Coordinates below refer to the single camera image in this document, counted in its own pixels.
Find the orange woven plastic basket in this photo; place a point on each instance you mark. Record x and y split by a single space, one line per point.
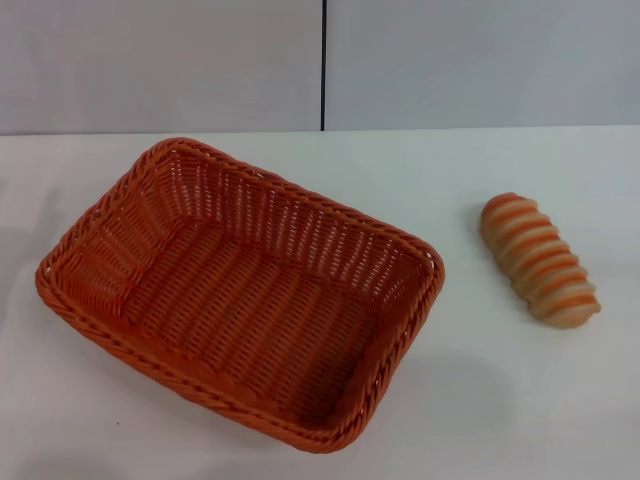
240 300

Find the striped spiral bread roll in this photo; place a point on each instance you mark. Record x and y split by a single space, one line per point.
540 262

